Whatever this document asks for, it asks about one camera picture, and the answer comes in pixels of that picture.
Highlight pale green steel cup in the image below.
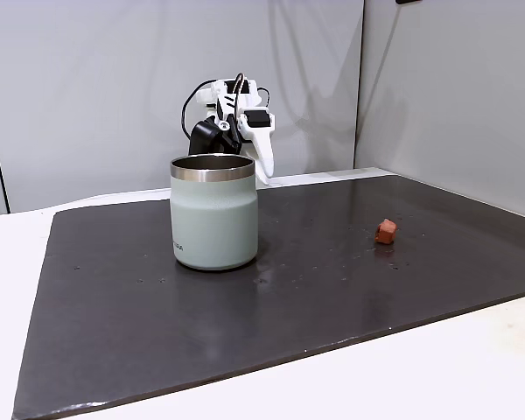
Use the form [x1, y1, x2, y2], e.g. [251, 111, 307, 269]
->
[170, 153, 259, 272]

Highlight black camera box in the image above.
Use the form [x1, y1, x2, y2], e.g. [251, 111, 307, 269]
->
[188, 115, 242, 157]

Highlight small red cube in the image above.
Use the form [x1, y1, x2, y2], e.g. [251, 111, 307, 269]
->
[374, 218, 398, 245]

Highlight black camera cable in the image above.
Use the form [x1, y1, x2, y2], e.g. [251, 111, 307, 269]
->
[181, 80, 221, 142]

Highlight black table mat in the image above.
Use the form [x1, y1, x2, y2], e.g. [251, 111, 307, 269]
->
[11, 174, 525, 420]

